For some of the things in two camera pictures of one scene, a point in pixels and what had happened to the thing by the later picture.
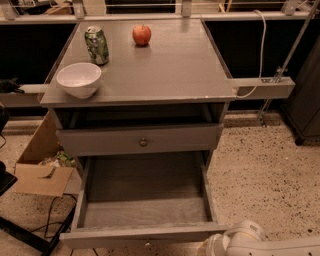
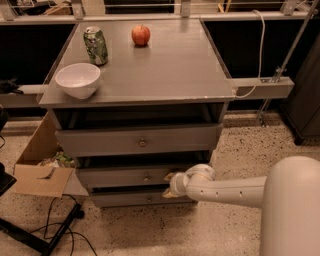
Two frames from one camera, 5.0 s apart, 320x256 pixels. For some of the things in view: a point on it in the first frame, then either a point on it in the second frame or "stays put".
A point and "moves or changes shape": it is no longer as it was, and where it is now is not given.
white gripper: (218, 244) -> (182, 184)
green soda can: (97, 45) stays put
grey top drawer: (140, 140) stays put
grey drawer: (142, 200) moves or changes shape
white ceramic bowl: (79, 79) stays put
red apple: (141, 35) stays put
